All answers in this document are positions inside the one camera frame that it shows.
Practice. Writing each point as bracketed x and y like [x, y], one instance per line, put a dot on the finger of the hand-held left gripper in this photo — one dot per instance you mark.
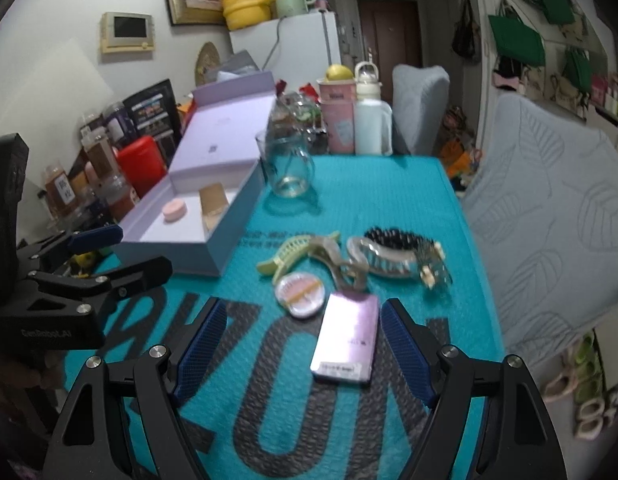
[96, 237]
[144, 272]

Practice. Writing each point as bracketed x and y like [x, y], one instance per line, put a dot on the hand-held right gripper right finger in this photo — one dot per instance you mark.
[406, 355]

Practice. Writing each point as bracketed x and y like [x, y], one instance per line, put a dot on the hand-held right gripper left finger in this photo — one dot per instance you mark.
[199, 352]

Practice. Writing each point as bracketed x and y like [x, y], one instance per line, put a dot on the pink rectangular case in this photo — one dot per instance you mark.
[346, 335]

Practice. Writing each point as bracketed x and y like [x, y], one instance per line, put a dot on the pearl hair clip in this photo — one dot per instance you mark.
[430, 272]

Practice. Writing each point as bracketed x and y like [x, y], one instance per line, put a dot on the round pink compact mirror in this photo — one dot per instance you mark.
[299, 295]

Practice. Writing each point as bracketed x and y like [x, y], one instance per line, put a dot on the black polka-dot scrunchie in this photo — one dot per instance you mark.
[394, 237]

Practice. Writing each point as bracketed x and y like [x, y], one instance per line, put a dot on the beige hair claw clip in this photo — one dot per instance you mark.
[334, 260]

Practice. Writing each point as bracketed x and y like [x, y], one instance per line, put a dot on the pale yellow hair claw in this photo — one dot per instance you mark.
[294, 252]

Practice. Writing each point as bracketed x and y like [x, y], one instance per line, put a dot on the lavender gift box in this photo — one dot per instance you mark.
[224, 130]

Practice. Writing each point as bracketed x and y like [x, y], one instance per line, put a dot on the person's left hand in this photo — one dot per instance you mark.
[24, 370]

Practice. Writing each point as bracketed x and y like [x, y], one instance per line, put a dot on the brown jar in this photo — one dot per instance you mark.
[59, 190]

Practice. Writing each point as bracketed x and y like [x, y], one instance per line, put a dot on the pink round compact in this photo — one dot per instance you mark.
[175, 210]

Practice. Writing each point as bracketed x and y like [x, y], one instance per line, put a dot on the red plastic container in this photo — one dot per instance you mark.
[139, 160]

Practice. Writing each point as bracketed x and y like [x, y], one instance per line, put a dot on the black framed board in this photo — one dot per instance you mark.
[151, 110]

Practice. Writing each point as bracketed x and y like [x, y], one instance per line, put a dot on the teal printed mat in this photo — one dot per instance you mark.
[349, 200]

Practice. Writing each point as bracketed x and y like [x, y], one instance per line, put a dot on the clear glass cup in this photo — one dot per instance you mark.
[286, 165]

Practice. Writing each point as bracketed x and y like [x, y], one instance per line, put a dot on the pile of slippers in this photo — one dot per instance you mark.
[584, 385]

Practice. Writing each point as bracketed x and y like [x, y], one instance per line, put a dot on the grey leaf-pattern covered chair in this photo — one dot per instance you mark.
[549, 220]

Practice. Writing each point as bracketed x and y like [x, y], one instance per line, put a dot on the orange bag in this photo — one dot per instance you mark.
[456, 155]

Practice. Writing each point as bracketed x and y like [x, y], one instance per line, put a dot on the woven straw fan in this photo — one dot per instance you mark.
[206, 62]

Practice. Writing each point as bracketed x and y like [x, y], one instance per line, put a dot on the glass jar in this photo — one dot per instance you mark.
[294, 110]

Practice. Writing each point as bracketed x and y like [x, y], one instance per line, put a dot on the white water bottle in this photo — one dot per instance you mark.
[371, 115]

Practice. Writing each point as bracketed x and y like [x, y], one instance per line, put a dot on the stack of pink cups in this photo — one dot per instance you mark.
[338, 115]

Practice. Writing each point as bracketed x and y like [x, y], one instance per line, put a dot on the yellow enamel pot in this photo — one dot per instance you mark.
[246, 7]

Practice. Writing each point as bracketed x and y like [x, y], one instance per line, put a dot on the yellow fruit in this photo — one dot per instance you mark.
[339, 72]

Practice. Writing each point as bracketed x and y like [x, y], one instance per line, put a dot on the white refrigerator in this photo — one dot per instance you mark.
[299, 40]

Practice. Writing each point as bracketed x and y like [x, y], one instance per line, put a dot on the brown wooden door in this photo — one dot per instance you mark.
[389, 35]

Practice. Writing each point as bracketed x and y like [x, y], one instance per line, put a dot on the black hanging bag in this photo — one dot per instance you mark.
[465, 35]

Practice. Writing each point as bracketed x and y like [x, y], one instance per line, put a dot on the wall intercom panel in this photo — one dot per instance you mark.
[127, 30]

